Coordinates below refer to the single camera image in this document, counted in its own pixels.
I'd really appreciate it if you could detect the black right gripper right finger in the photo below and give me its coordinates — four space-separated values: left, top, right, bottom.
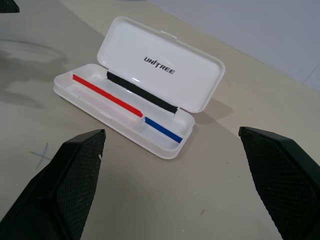
238 126 320 240

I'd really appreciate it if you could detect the black object at table edge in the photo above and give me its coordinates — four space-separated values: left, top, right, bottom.
0 0 20 14

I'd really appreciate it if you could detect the white plastic pencil case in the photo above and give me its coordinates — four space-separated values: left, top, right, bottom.
53 16 226 160

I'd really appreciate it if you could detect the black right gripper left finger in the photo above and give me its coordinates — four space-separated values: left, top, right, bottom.
0 128 107 240

